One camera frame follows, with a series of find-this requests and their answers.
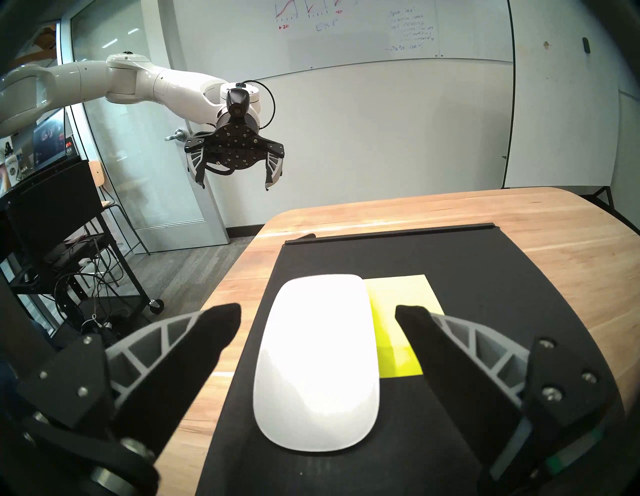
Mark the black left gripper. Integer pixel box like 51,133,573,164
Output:
185,110,286,192

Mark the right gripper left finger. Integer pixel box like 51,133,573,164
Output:
17,302,242,473

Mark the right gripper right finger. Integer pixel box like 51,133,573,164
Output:
395,304,619,482

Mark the white computer mouse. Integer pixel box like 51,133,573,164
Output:
252,273,381,453

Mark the black cardboard box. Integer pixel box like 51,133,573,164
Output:
194,222,626,496

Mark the pale yellow sticky note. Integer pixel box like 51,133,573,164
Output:
364,274,446,379

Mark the wooden seat metal chair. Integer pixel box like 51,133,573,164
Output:
87,160,151,256

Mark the black equipment cart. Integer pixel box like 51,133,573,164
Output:
0,159,166,346

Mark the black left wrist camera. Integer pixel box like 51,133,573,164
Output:
225,86,251,118

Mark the glass door with metal frame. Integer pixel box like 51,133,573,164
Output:
57,0,231,253

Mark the wall whiteboard with writing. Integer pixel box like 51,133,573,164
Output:
170,0,513,71

